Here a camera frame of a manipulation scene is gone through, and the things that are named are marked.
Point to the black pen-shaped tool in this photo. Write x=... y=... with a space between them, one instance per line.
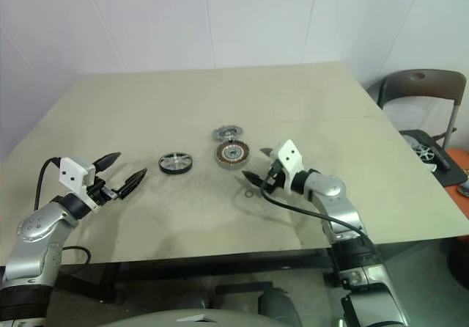
x=441 y=160

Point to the silver spoked wheel part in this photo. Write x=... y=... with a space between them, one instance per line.
x=425 y=154

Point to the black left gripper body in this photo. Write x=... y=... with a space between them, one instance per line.
x=97 y=191

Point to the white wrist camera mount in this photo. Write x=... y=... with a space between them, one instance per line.
x=289 y=156
x=71 y=169

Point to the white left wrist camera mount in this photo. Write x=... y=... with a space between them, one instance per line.
x=71 y=169

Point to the black wheel rotor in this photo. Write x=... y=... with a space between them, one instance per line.
x=176 y=161

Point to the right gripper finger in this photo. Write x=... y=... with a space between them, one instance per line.
x=268 y=153
x=253 y=179

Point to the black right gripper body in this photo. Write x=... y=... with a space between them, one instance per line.
x=276 y=180

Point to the grey motor cover plate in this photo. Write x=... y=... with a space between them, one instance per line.
x=227 y=132

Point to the black table frame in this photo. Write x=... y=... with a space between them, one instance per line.
x=183 y=264

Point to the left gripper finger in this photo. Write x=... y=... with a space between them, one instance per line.
x=132 y=184
x=108 y=159

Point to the dark plastic chair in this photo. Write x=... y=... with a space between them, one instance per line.
x=421 y=87

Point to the copper wound stator housing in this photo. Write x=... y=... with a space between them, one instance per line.
x=231 y=154

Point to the orange surface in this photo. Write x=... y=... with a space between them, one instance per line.
x=461 y=202

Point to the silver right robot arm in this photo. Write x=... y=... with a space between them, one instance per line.
x=329 y=187

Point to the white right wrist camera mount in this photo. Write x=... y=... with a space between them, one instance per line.
x=289 y=156

